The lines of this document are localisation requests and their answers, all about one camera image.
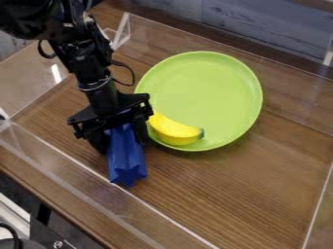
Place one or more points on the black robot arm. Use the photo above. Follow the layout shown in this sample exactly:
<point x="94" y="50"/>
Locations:
<point x="62" y="23"/>

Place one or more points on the yellow toy banana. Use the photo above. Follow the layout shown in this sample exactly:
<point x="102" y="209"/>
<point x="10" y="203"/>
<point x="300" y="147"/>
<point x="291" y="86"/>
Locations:
<point x="174" y="133"/>

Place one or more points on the clear acrylic enclosure wall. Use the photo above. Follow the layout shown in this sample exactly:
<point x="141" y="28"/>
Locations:
<point x="247" y="196"/>

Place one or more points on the clear acrylic corner bracket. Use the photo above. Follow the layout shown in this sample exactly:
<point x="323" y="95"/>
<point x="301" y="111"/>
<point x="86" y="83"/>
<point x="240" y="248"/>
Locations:
<point x="120" y="36"/>

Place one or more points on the green plate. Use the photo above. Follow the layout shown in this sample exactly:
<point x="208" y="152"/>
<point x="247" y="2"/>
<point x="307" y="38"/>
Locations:
<point x="208" y="90"/>

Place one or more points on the blue plastic block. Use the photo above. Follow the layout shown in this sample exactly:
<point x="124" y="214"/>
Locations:
<point x="125" y="156"/>

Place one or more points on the black device with screw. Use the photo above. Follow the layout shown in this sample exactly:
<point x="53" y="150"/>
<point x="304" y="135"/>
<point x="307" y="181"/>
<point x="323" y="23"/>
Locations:
<point x="50" y="238"/>

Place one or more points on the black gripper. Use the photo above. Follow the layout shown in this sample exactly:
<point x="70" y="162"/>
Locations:
<point x="110" y="110"/>

